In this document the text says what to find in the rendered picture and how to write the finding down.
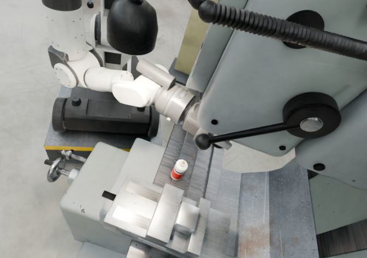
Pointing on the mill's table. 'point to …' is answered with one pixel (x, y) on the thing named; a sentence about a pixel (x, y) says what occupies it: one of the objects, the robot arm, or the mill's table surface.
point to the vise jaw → (165, 215)
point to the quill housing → (285, 62)
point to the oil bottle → (179, 169)
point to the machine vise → (112, 221)
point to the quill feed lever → (291, 120)
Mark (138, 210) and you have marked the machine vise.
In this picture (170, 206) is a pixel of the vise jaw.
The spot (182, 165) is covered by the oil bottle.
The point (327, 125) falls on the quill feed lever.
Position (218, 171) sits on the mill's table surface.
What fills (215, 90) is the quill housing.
